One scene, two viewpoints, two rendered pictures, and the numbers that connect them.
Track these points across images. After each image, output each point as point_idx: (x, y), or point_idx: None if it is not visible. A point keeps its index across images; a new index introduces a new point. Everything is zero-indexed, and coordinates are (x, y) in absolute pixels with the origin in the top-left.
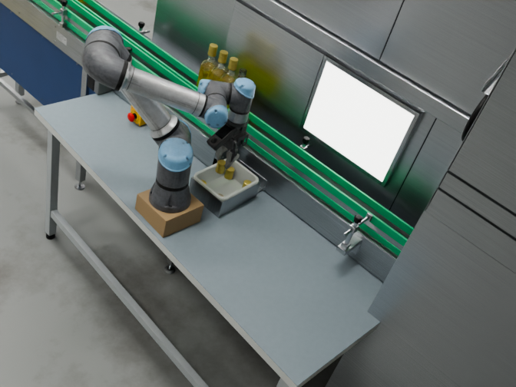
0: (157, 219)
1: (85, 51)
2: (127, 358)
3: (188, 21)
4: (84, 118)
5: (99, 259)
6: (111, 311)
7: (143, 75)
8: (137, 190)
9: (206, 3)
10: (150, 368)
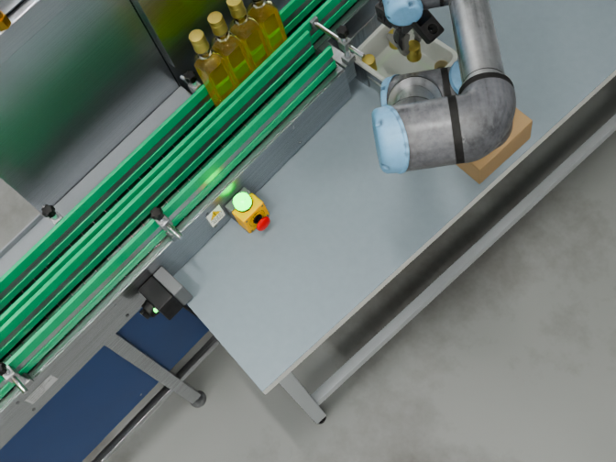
0: (519, 137)
1: (479, 141)
2: (518, 266)
3: (68, 108)
4: (269, 302)
5: (403, 310)
6: (445, 301)
7: (489, 56)
8: (434, 189)
9: (71, 49)
10: (526, 237)
